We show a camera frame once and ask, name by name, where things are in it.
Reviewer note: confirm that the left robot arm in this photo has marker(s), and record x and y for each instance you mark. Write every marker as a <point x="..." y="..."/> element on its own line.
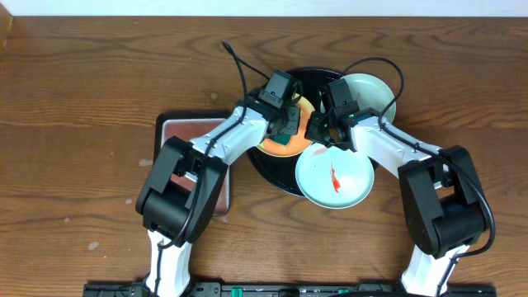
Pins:
<point x="178" y="198"/>

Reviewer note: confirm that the mint plate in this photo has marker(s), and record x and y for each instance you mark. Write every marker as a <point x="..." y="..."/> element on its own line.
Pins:
<point x="372" y="96"/>
<point x="334" y="178"/>

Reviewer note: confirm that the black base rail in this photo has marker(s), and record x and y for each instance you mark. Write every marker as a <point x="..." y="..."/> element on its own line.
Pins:
<point x="216" y="289"/>

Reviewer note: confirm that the yellow plate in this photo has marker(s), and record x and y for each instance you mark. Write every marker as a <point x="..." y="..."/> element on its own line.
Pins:
<point x="298" y="143"/>

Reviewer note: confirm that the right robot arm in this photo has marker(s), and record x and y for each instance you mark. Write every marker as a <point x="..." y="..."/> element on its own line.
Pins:
<point x="447" y="214"/>

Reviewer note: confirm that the black rectangular soap tray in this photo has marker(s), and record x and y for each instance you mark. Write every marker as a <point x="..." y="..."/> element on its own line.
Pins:
<point x="187" y="125"/>

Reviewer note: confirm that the green yellow sponge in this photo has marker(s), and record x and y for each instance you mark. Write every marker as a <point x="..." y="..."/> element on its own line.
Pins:
<point x="281" y="139"/>

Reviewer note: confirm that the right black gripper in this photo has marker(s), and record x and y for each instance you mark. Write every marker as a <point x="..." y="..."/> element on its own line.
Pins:
<point x="316" y="120"/>

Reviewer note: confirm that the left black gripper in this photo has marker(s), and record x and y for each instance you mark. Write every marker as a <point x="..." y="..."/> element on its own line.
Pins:
<point x="289" y="120"/>

